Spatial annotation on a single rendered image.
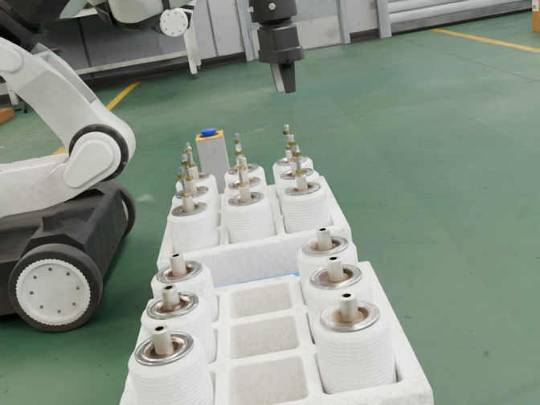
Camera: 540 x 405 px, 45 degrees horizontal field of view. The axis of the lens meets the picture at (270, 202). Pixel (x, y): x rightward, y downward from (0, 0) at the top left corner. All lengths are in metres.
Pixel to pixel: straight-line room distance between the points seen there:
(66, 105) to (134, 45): 4.86
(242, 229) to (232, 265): 0.08
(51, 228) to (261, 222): 0.51
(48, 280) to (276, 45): 0.72
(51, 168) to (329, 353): 1.04
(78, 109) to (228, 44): 4.84
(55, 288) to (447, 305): 0.84
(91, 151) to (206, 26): 4.87
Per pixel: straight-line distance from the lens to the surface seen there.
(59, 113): 1.66
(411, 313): 1.35
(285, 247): 1.31
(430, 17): 6.61
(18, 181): 1.73
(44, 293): 1.56
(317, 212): 1.33
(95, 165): 1.62
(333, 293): 0.91
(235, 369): 0.93
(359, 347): 0.81
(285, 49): 1.25
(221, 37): 6.42
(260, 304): 1.14
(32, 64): 1.63
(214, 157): 1.71
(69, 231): 1.56
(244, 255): 1.31
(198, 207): 1.36
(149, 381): 0.83
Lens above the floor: 0.66
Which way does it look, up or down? 18 degrees down
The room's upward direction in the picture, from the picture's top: 10 degrees counter-clockwise
